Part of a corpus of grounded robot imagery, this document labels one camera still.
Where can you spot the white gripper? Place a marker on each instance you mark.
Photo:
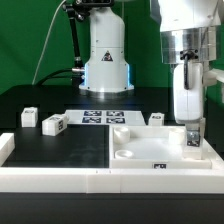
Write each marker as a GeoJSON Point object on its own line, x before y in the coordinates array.
{"type": "Point", "coordinates": [189, 103]}

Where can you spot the white square tabletop part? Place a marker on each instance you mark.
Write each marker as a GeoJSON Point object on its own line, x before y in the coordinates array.
{"type": "Point", "coordinates": [153, 147]}

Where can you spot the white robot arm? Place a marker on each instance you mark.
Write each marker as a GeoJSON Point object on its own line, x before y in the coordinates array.
{"type": "Point", "coordinates": [183, 34]}

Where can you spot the white sheet with tags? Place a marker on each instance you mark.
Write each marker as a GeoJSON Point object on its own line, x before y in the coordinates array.
{"type": "Point", "coordinates": [105, 117]}

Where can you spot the white U-shaped obstacle fence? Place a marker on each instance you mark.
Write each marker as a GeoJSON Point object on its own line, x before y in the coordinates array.
{"type": "Point", "coordinates": [71, 180]}

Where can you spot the black camera stand pole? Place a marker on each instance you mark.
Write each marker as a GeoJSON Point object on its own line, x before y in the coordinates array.
{"type": "Point", "coordinates": [78, 11]}

